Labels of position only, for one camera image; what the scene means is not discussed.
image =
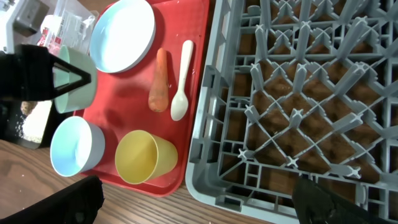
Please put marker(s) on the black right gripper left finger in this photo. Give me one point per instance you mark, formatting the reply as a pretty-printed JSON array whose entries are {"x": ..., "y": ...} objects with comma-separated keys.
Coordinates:
[{"x": 77, "y": 203}]

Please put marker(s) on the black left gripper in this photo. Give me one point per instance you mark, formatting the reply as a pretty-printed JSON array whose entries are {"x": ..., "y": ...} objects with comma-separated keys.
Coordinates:
[{"x": 28, "y": 74}]

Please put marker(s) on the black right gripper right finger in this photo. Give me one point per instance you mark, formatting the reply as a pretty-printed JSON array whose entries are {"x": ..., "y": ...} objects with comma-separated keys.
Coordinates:
[{"x": 315, "y": 203}]

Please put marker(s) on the mint green bowl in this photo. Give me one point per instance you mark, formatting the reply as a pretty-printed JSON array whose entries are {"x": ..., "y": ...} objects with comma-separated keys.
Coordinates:
[{"x": 82, "y": 97}]

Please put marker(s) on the red snack wrapper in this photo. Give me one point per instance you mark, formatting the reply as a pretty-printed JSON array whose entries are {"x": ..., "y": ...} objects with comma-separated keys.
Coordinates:
[{"x": 49, "y": 40}]

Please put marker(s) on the small light blue bowl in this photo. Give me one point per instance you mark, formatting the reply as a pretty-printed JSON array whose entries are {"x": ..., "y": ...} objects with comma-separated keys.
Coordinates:
[{"x": 77, "y": 146}]

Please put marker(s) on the brown food scrap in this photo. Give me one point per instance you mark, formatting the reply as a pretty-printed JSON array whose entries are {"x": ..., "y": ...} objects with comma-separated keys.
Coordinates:
[{"x": 27, "y": 107}]

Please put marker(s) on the orange carrot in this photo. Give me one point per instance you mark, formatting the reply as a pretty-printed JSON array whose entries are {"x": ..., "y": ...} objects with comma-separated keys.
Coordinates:
[{"x": 158, "y": 100}]

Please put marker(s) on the yellow plastic cup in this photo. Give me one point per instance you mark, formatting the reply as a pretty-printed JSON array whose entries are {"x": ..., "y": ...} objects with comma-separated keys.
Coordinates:
[{"x": 141, "y": 156}]

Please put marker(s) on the grey dishwasher rack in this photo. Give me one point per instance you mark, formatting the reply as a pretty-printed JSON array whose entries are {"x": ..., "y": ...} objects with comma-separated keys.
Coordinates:
[{"x": 297, "y": 89}]

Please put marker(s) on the red plastic tray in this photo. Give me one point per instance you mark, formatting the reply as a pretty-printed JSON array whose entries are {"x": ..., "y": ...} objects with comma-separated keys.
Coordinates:
[{"x": 120, "y": 105}]

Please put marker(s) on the clear plastic bin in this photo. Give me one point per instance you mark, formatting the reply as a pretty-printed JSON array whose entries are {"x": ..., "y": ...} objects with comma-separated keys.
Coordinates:
[{"x": 58, "y": 8}]

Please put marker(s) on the large light blue plate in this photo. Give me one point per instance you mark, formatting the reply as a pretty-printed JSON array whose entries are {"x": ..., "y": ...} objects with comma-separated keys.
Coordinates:
[{"x": 122, "y": 36}]

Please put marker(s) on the black plastic bin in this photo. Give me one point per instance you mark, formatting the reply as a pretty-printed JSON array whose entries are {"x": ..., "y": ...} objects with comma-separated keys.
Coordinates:
[{"x": 11, "y": 116}]

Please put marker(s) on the white plastic spoon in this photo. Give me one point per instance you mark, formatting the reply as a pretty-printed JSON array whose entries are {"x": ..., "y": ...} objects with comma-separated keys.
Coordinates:
[{"x": 179, "y": 104}]

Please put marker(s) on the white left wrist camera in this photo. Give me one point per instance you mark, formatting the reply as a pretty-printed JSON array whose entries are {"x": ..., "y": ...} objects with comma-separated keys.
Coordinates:
[{"x": 20, "y": 20}]

